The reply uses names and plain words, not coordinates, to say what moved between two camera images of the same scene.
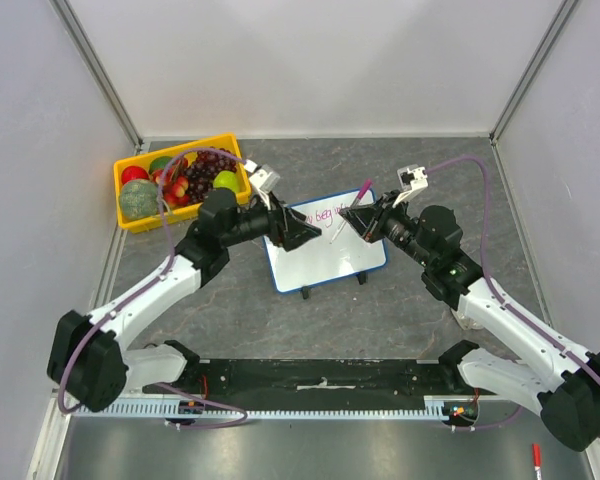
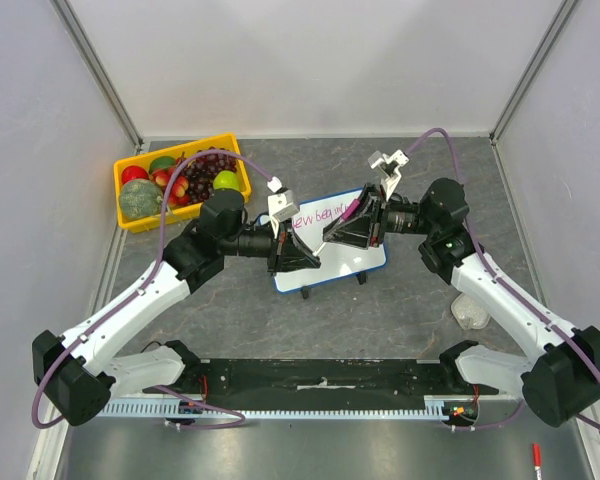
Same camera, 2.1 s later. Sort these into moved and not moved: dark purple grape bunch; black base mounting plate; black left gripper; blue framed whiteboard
Moved: black left gripper
Not moved: dark purple grape bunch; blue framed whiteboard; black base mounting plate
